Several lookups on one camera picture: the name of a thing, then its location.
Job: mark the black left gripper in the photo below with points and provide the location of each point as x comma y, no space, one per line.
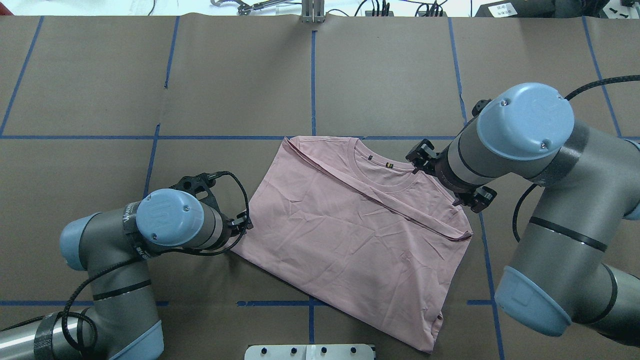
241,223

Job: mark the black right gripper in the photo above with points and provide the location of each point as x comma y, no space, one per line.
443,176

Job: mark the pink Snoopy t-shirt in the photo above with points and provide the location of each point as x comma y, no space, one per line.
359,232

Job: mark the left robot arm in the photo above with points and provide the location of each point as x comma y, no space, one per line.
113,315

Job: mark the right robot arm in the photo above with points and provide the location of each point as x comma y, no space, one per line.
590,182

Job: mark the reacher grabber tool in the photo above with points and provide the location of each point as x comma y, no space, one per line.
244,9

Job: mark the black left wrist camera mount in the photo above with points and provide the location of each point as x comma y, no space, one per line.
196,184

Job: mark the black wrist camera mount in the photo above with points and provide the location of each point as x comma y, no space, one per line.
479,106
196,184

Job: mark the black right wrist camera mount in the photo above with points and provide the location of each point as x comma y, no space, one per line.
479,106

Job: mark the white camera post with base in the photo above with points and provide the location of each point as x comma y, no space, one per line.
355,351

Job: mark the aluminium frame post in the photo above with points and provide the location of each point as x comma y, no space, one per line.
313,11

